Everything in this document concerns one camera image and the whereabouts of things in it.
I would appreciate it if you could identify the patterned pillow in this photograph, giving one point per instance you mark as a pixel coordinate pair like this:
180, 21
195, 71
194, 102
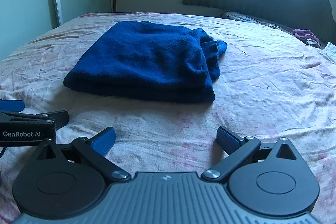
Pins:
246, 18

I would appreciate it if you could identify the white crumpled cloth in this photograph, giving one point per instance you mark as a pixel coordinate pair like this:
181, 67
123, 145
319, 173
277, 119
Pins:
331, 52

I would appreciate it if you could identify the purple cloth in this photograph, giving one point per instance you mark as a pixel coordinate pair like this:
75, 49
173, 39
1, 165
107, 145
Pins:
304, 34

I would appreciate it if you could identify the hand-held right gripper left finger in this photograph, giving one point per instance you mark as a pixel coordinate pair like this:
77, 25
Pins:
103, 141

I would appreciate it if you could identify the blue beaded sweater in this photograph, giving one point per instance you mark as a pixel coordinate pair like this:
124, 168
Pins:
144, 61

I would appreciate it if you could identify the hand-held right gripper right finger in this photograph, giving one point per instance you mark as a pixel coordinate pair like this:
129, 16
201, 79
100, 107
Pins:
227, 140

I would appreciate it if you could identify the glass wardrobe sliding door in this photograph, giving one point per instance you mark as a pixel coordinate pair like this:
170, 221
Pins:
26, 3

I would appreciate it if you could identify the small white cloth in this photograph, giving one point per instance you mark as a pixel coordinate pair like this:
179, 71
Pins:
312, 43

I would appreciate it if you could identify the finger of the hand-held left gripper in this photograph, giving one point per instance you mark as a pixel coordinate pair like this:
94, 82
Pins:
56, 116
11, 105

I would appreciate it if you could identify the pink bed sheet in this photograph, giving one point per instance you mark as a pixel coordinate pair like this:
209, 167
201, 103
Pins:
262, 87

